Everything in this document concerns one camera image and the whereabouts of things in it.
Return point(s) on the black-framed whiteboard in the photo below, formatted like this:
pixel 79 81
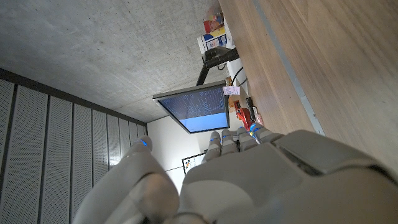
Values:
pixel 192 161

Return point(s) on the red bowl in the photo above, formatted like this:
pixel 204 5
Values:
pixel 244 116

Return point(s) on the large white canister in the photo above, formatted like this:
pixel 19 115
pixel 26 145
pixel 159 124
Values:
pixel 213 42

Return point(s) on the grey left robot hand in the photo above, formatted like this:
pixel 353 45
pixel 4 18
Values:
pixel 264 186

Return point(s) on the white paper note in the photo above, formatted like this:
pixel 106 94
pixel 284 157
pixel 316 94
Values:
pixel 231 90

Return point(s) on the black computer monitor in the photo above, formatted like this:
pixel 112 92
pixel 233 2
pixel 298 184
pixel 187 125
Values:
pixel 199 109

